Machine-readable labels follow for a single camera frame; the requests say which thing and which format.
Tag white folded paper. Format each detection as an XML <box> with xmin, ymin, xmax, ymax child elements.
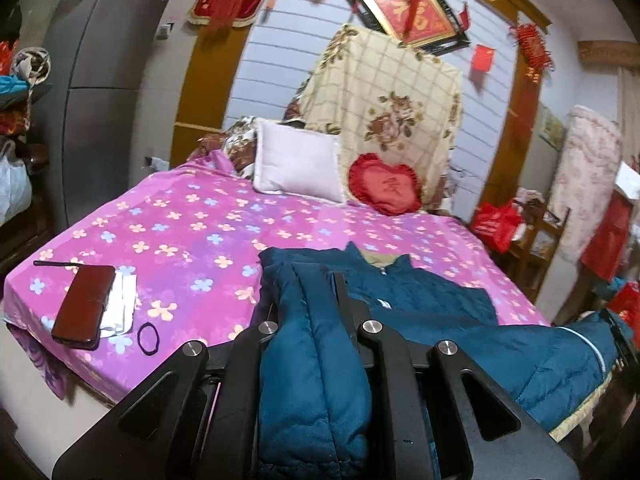
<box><xmin>99</xmin><ymin>269</ymin><xmax>139</xmax><ymax>337</ymax></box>

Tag pink floral bed sheet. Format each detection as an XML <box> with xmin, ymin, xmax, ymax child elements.
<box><xmin>4</xmin><ymin>150</ymin><xmax>551</xmax><ymax>401</ymax></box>

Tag grey refrigerator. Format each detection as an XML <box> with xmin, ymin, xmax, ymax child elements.
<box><xmin>30</xmin><ymin>0</ymin><xmax>173</xmax><ymax>233</ymax></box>

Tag pile of clothes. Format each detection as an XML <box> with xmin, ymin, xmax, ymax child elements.
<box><xmin>0</xmin><ymin>42</ymin><xmax>52</xmax><ymax>137</ymax></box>

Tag yellow floral checked blanket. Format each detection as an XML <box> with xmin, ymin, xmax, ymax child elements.
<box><xmin>297</xmin><ymin>25</ymin><xmax>463</xmax><ymax>211</ymax></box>

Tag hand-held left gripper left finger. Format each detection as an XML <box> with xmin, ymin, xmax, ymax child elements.
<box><xmin>52</xmin><ymin>302</ymin><xmax>281</xmax><ymax>480</ymax></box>

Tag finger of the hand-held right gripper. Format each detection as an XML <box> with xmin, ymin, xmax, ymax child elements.
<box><xmin>602</xmin><ymin>309</ymin><xmax>640</xmax><ymax>361</ymax></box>

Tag pink floral quilt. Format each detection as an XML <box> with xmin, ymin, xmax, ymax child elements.
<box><xmin>554</xmin><ymin>105</ymin><xmax>622</xmax><ymax>263</ymax></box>

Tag white pillow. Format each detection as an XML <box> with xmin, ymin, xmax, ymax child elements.
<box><xmin>252</xmin><ymin>119</ymin><xmax>346</xmax><ymax>203</ymax></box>

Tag red hanging cloth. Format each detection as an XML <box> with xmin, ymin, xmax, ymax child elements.
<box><xmin>580</xmin><ymin>190</ymin><xmax>637</xmax><ymax>282</ymax></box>

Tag red paper envelope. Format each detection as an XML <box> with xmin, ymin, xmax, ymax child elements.
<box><xmin>472</xmin><ymin>45</ymin><xmax>495</xmax><ymax>72</ymax></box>

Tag red shopping bag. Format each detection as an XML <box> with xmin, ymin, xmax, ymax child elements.
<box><xmin>472</xmin><ymin>202</ymin><xmax>521</xmax><ymax>253</ymax></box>

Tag wooden shelf rack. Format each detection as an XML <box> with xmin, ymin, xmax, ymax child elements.
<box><xmin>507</xmin><ymin>199</ymin><xmax>572</xmax><ymax>301</ymax></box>

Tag red heart cushion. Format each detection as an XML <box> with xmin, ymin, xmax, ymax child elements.
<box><xmin>348</xmin><ymin>153</ymin><xmax>423</xmax><ymax>216</ymax></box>

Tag framed red picture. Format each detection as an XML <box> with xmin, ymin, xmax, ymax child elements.
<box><xmin>340</xmin><ymin>0</ymin><xmax>472</xmax><ymax>54</ymax></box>

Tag red knot ornament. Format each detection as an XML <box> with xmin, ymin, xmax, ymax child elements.
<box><xmin>510</xmin><ymin>22</ymin><xmax>554</xmax><ymax>84</ymax></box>

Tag brown leather wallet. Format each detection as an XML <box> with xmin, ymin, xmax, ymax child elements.
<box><xmin>51</xmin><ymin>265</ymin><xmax>117</xmax><ymax>351</ymax></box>

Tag teal puffer jacket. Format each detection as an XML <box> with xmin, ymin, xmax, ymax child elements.
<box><xmin>257</xmin><ymin>241</ymin><xmax>613</xmax><ymax>480</ymax></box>

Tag small wall picture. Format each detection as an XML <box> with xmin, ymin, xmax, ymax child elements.
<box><xmin>540</xmin><ymin>107</ymin><xmax>567</xmax><ymax>149</ymax></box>

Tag white plastic bag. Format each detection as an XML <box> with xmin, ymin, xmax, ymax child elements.
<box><xmin>0</xmin><ymin>140</ymin><xmax>34</xmax><ymax>227</ymax></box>

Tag black hair tie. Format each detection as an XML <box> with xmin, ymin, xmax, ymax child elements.
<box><xmin>137</xmin><ymin>322</ymin><xmax>161</xmax><ymax>357</ymax></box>

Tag brown floral pillows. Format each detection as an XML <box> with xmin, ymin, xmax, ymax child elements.
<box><xmin>197</xmin><ymin>116</ymin><xmax>260</xmax><ymax>177</ymax></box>

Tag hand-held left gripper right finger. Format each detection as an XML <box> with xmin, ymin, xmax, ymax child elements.
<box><xmin>332</xmin><ymin>272</ymin><xmax>581</xmax><ymax>480</ymax></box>

